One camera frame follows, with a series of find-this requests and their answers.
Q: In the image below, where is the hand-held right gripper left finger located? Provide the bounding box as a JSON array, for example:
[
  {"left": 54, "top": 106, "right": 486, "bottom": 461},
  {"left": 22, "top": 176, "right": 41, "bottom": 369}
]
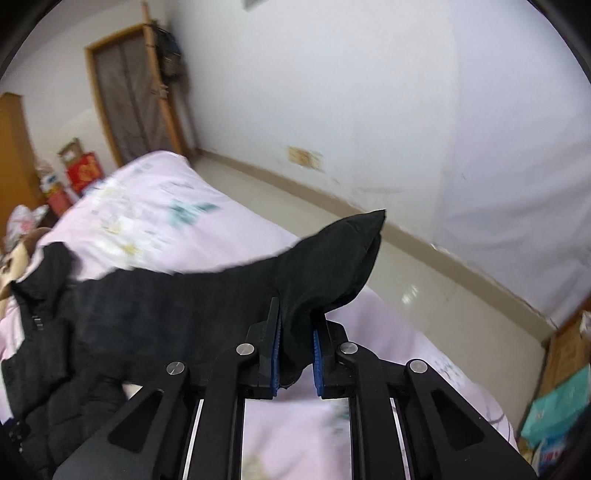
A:
[{"left": 52, "top": 298, "right": 282, "bottom": 480}]

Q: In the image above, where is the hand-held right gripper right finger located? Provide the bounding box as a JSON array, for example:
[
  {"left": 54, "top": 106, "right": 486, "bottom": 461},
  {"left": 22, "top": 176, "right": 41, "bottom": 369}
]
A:
[{"left": 312, "top": 310, "right": 539, "bottom": 480}]

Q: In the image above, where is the black padded jacket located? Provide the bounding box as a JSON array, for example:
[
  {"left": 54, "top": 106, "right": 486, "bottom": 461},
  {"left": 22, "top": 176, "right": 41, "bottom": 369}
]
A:
[{"left": 0, "top": 209, "right": 387, "bottom": 480}]

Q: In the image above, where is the pink floral bed cover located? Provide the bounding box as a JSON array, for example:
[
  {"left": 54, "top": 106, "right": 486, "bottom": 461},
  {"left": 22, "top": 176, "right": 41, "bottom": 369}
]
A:
[{"left": 0, "top": 150, "right": 518, "bottom": 480}]

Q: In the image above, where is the teal box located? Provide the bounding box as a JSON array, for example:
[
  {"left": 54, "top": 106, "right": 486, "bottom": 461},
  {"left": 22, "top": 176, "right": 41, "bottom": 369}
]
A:
[{"left": 519, "top": 364, "right": 591, "bottom": 450}]

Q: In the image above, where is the large cardboard box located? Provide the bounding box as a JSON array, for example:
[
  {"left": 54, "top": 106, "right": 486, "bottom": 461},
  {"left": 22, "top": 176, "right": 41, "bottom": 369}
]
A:
[{"left": 538, "top": 314, "right": 591, "bottom": 411}]

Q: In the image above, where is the blue white packet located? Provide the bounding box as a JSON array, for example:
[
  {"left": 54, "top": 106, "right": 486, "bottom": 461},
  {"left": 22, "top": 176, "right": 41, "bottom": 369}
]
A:
[{"left": 536, "top": 434, "right": 573, "bottom": 469}]

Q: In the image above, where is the red gift box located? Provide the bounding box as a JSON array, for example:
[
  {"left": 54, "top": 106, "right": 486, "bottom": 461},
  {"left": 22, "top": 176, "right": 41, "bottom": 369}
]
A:
[{"left": 65, "top": 151, "right": 106, "bottom": 197}]

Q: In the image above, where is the wooden coat rack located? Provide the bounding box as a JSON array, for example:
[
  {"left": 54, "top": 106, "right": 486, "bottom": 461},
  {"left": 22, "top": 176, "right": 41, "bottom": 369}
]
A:
[{"left": 141, "top": 2, "right": 186, "bottom": 158}]

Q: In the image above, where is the beige brown patterned blanket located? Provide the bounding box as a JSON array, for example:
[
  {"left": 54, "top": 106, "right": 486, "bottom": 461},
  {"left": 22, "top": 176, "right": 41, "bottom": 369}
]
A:
[{"left": 0, "top": 228, "right": 51, "bottom": 301}]

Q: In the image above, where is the floral plastic bag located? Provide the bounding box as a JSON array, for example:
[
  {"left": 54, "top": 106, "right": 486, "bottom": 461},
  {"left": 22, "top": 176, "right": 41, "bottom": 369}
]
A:
[{"left": 7, "top": 205, "right": 49, "bottom": 241}]

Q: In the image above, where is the small cardboard box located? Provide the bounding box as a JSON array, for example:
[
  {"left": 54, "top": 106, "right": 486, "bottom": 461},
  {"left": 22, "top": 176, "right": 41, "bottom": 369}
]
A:
[{"left": 58, "top": 138, "right": 86, "bottom": 163}]

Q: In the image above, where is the wooden door with curtain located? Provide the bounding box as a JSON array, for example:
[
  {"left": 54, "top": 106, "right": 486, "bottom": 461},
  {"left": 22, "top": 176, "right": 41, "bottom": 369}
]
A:
[{"left": 84, "top": 25, "right": 195, "bottom": 168}]

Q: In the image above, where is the dark hanging bag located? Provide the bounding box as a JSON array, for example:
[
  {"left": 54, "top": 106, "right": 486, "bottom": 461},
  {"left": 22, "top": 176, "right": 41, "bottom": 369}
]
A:
[{"left": 154, "top": 25, "right": 186, "bottom": 85}]

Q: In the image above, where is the wooden wardrobe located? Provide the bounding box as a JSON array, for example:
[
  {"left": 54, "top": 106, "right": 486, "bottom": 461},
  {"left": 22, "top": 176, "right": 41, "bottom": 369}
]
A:
[{"left": 0, "top": 92, "right": 47, "bottom": 227}]

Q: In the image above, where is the beige wall plate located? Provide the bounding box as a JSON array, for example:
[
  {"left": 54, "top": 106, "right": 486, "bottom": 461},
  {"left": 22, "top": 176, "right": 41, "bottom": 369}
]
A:
[{"left": 287, "top": 146, "right": 325, "bottom": 172}]

